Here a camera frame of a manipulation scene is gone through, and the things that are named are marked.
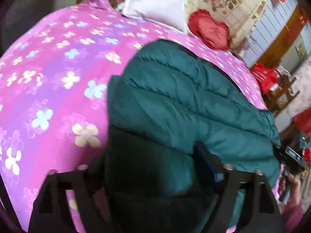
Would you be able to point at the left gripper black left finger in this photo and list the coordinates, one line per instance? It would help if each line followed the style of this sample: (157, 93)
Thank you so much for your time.
(67, 200)

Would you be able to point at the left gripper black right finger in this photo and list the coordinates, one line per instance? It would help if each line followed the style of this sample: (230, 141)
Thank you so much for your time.
(259, 211)

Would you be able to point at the dark green puffer jacket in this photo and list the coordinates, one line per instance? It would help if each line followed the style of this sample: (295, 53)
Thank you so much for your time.
(166, 100)

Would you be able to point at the person's right hand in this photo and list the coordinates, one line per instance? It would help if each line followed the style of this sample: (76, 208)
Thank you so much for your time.
(294, 195)

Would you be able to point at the wooden shelf rack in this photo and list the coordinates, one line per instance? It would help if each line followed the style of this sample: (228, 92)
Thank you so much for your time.
(281, 94)

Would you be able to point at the red shopping bag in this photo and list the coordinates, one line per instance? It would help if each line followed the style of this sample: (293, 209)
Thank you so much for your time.
(266, 77)

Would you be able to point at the pink floral bed sheet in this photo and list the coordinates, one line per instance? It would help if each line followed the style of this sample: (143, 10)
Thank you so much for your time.
(53, 91)

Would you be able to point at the red heart-shaped cushion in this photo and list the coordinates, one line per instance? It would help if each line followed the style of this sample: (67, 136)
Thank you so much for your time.
(214, 34)

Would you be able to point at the cream floral folded quilt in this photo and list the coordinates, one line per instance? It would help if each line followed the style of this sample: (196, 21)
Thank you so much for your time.
(226, 7)

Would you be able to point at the white pillow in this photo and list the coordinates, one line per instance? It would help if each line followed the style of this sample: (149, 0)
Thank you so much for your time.
(168, 12)

